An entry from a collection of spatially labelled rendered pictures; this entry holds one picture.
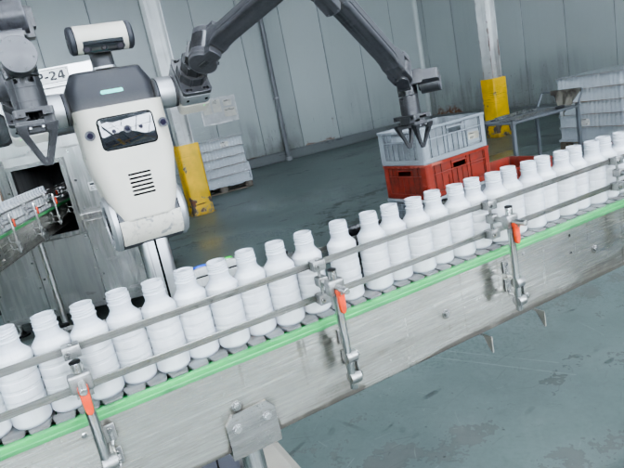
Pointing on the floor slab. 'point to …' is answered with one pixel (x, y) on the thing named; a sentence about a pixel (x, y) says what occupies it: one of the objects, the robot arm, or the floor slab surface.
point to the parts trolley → (536, 121)
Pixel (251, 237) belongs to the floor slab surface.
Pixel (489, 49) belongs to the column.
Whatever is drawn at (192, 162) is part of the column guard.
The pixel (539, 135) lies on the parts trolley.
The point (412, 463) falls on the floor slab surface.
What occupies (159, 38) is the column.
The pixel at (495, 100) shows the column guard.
